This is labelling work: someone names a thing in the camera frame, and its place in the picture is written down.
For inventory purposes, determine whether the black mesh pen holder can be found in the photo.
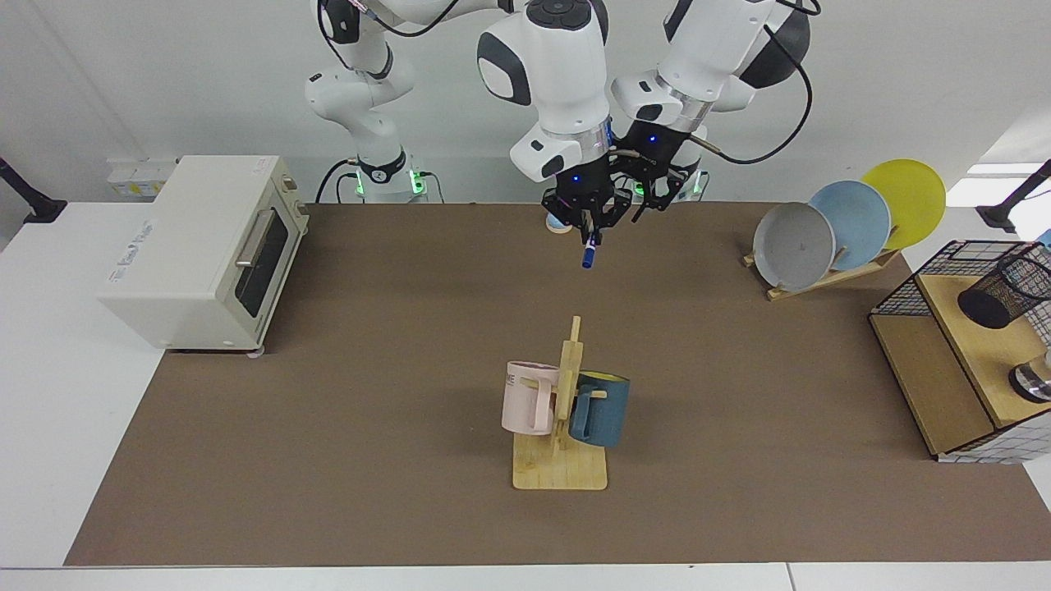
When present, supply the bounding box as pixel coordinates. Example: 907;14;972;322
957;253;1051;330

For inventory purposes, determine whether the grey plate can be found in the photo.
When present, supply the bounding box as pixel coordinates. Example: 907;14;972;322
753;202;837;291

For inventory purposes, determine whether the wooden plate rack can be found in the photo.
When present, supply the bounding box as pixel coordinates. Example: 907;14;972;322
743;246;902;302

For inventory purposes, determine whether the dark blue mug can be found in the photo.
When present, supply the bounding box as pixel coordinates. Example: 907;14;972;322
568;371;631;448

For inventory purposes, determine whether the pink mug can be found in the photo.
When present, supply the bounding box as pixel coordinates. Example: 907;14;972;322
502;361;561;436

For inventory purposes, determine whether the light blue plate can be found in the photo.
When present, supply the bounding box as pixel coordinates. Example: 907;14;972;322
809;180;892;272

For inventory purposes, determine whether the yellow plate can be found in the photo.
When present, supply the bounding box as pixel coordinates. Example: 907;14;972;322
861;158;947;251

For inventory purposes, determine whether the wooden cup stand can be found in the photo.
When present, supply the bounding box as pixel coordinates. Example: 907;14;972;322
512;316;608;492

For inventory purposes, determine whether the brown table cloth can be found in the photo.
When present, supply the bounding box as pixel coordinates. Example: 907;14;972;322
64;202;1051;567

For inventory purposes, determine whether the pale toaster oven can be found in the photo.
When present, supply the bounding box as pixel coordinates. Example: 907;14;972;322
97;154;310;355

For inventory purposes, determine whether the silver metal cup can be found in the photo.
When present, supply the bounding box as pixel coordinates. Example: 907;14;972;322
1008;349;1051;403

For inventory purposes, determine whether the white checked cloth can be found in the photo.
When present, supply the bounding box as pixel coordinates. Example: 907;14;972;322
936;410;1051;465

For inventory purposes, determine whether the black base cable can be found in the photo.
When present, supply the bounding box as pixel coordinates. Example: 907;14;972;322
316;158;362;204

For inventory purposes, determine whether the black wire basket wooden floor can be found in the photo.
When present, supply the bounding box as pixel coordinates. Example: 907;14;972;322
869;240;1051;459

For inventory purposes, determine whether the white wall socket strip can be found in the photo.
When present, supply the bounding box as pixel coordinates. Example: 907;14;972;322
107;158;180;198

